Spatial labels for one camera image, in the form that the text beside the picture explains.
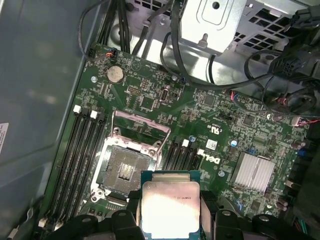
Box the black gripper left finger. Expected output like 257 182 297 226
46 189 146 240

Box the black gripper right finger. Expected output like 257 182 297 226
199 190 310 240

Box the silver-topped CPU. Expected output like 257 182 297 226
140 170 201 240

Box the metal socket cover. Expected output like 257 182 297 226
109 109 172 152

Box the CPU socket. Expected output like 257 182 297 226
89 129 163 205

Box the silver finned heatsink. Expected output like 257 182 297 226
229 151 276 194

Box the RAM slot with black clips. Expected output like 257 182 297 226
163 136 182 172
181 143 197 172
47 108 90 226
63 116 106 221

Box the RAM slot with white clips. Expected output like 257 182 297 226
53 109 99 232
172 139 190 172
38 104 81 227
188 147 204 172

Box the green motherboard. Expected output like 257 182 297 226
39 42 320 240

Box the small white case sticker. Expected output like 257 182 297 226
0 121 10 155

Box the round coin battery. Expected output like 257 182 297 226
106 65 125 84

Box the black power connector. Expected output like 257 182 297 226
271 53 316 85
292 7 320 35

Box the black and silver PC case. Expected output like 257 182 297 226
0 0 320 240

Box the silver drive cage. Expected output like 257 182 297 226
124 0 320 55

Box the black cable loop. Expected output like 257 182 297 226
159 31 283 89

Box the black sleeved wire bundle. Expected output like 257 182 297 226
262 84 320 126

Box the black power cable bundle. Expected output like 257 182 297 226
96 0 132 55

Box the silver bracket with round hole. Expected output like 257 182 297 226
178 0 247 54

